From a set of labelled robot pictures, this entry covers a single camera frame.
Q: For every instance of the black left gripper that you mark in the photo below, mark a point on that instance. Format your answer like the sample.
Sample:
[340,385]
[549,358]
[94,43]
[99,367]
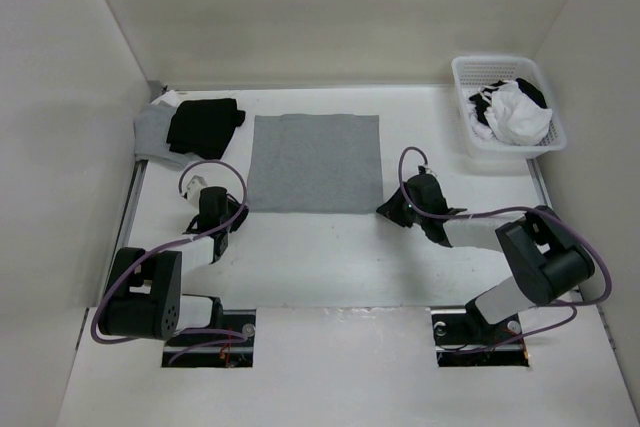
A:
[241,216]

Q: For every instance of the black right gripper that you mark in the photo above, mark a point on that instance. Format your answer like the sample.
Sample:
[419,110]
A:
[391,209]

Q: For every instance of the grey tank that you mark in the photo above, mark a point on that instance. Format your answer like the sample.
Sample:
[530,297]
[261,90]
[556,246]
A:
[151,129]
[321,164]

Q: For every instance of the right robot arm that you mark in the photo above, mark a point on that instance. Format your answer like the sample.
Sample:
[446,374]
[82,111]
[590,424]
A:
[544,259]

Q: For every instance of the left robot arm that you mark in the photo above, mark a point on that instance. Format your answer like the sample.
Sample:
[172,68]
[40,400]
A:
[144,296]

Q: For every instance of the folded black tank top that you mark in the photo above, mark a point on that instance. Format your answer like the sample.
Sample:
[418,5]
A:
[204,127]

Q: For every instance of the folded grey tank top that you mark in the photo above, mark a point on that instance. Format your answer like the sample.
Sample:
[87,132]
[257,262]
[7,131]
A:
[151,129]

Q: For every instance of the folded white tank top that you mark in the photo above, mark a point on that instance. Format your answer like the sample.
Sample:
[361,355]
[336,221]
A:
[171,98]

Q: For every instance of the black tank top in basket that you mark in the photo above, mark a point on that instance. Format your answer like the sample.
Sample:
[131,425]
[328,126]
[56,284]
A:
[482,99]

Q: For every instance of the white tank top in basket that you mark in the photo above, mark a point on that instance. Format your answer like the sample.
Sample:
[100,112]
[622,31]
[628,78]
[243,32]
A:
[513,119]

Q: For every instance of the white plastic laundry basket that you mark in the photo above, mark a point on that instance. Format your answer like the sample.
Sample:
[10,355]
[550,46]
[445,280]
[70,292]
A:
[470,73]

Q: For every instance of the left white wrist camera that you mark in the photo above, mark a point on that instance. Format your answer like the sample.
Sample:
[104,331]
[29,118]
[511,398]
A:
[193,190]

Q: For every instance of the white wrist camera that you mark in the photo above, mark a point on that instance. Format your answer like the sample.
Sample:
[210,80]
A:
[426,170]
[193,190]

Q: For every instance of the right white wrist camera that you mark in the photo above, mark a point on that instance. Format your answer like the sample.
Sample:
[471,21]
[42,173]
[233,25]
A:
[426,170]

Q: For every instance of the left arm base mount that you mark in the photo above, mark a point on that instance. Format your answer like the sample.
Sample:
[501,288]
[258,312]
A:
[234,348]

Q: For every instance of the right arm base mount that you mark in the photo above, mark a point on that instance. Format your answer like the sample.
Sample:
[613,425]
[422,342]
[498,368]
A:
[460,341]

